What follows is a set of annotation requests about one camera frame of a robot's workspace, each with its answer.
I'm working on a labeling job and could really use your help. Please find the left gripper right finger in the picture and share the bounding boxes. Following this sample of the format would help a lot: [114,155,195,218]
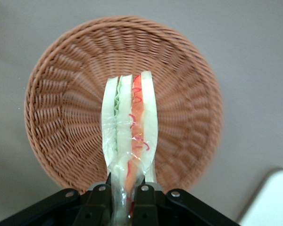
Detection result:
[133,184,241,226]

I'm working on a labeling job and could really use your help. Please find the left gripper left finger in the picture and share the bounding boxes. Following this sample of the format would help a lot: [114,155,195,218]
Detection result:
[0,183,114,226]

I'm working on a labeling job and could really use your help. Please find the triangle sandwich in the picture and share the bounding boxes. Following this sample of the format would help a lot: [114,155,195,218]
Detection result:
[101,70,159,226]

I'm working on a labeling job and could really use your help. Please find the cream plastic tray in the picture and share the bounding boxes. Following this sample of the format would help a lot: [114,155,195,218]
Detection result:
[238,167,283,226]

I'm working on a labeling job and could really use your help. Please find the brown wicker basket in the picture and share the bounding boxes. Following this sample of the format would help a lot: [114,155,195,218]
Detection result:
[24,15,224,196]

